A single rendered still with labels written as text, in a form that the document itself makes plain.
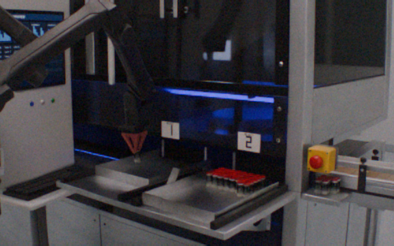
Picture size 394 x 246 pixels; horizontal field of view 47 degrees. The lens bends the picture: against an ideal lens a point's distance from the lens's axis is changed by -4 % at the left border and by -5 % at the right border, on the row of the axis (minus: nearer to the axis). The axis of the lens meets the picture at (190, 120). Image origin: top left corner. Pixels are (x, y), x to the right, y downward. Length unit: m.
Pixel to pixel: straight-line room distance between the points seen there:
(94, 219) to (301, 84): 1.20
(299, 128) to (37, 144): 1.05
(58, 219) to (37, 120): 0.68
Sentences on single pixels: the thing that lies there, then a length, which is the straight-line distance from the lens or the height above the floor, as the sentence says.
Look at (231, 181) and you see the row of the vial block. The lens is 1.48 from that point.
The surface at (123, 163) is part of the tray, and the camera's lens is 1.78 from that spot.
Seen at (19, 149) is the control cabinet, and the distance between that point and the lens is 1.90.
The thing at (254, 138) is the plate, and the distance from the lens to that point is 1.55.
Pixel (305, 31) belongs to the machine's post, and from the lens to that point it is 1.44.
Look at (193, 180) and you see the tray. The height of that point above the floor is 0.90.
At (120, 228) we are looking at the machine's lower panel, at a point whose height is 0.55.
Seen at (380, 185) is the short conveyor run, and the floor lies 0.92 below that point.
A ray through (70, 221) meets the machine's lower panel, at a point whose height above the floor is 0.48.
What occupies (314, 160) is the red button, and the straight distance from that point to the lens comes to 1.42.
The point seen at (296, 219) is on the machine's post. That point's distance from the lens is 1.54.
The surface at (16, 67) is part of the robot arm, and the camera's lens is 1.09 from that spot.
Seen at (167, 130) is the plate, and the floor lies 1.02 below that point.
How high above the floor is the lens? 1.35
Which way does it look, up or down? 10 degrees down
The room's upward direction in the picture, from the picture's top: straight up
